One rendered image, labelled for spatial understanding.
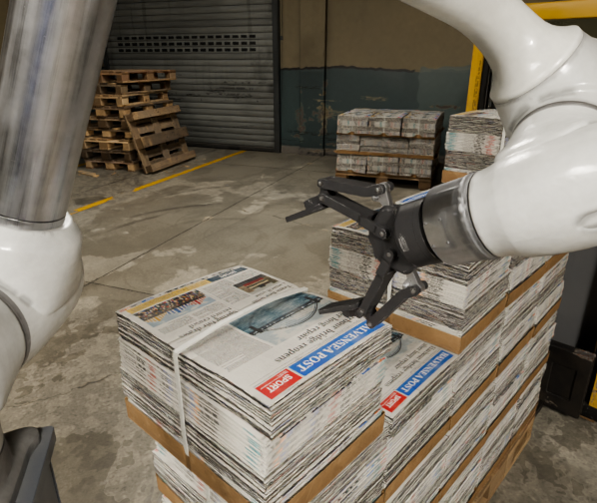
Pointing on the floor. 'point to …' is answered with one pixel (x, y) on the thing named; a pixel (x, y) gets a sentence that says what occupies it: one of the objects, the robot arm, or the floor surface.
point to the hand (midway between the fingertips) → (313, 261)
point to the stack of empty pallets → (110, 157)
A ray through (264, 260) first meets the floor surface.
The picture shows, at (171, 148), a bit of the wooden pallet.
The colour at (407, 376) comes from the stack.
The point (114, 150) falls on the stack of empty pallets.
